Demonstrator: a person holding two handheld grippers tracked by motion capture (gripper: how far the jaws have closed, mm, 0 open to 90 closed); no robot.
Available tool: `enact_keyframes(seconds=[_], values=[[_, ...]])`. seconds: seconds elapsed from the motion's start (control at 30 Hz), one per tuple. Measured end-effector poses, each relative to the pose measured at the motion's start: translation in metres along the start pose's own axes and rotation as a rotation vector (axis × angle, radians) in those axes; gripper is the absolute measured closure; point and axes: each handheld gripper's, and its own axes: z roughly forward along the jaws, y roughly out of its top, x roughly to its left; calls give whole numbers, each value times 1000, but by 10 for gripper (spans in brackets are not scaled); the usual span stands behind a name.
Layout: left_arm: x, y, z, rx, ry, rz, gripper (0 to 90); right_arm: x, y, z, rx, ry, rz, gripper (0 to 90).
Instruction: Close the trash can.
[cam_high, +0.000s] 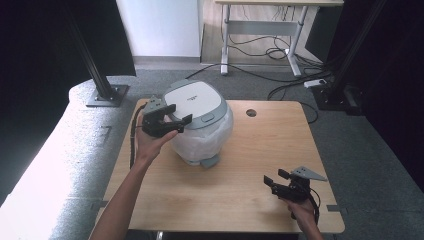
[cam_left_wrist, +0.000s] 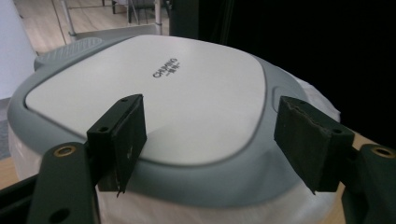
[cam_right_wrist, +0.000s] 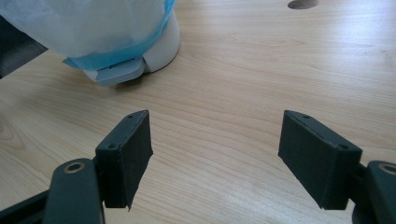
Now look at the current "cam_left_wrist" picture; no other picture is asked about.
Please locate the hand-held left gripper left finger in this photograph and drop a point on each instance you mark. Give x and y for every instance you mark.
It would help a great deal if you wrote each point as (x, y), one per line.
(121, 140)

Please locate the black curtain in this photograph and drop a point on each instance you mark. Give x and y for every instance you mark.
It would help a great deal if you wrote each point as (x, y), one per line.
(311, 46)

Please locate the white wall panel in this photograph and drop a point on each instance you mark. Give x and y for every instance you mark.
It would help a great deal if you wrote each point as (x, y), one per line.
(12, 46)

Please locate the white-legged desk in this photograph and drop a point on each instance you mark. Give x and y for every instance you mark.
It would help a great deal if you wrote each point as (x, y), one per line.
(158, 15)

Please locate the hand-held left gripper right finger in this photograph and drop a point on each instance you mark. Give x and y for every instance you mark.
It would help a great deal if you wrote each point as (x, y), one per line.
(308, 143)

